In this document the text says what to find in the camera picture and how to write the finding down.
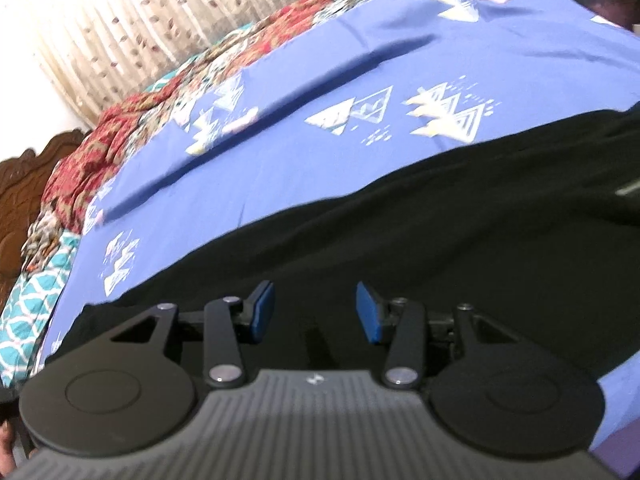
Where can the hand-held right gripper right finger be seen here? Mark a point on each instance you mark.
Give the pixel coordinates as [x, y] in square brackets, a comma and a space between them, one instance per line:
[367, 315]

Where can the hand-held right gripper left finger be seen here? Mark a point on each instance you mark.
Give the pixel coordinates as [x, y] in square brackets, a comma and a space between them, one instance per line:
[264, 310]

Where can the black pants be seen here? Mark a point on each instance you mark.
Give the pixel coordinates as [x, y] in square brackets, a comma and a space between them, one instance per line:
[425, 220]

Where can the red patterned quilt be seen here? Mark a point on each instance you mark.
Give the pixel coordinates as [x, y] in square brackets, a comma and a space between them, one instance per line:
[85, 160]

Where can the teal patterned cloth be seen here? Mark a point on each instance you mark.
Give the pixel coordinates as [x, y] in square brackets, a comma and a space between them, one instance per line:
[30, 310]

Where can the blue printed bedsheet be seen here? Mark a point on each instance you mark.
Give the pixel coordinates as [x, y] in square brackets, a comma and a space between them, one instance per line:
[325, 75]

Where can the carved wooden headboard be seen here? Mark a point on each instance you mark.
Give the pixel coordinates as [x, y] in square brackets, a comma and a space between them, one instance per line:
[20, 200]

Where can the purple cloth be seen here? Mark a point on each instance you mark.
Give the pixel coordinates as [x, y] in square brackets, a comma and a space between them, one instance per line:
[620, 455]

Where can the beige leaf print curtain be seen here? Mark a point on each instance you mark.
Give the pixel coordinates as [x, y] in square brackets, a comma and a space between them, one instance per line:
[150, 20]

